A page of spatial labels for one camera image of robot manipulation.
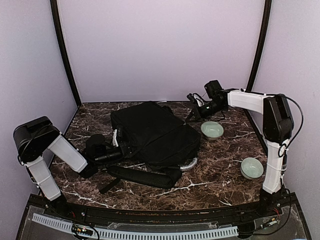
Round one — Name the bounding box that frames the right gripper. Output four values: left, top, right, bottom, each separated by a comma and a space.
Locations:
186, 100, 227, 122

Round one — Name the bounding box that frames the black student backpack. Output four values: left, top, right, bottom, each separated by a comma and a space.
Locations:
99, 101, 201, 194

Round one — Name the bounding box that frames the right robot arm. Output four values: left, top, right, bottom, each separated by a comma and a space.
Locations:
186, 80, 297, 195

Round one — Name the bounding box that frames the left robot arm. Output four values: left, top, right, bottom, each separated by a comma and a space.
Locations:
13, 116, 126, 218

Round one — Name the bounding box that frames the far celadon bowl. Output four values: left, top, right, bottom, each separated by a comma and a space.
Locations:
200, 121, 224, 141

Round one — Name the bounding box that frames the celadon bowl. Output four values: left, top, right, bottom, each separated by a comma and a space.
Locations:
240, 157, 264, 180
200, 121, 224, 141

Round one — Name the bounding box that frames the near celadon bowl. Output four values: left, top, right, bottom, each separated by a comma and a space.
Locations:
240, 157, 264, 180

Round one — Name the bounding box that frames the small circuit board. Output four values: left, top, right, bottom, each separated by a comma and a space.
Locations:
71, 224, 95, 237

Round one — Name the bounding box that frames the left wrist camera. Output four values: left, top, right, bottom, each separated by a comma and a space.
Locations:
112, 129, 121, 147

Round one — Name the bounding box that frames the white slotted cable duct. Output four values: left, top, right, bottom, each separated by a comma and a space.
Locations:
31, 213, 239, 240

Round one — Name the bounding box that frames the right black frame post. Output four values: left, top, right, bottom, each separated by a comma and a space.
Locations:
245, 0, 273, 91

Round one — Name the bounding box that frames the black frame post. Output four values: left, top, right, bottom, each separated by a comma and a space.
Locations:
245, 0, 273, 91
50, 0, 82, 108

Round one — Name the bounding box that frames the left black frame post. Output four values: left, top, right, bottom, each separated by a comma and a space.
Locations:
50, 0, 82, 108

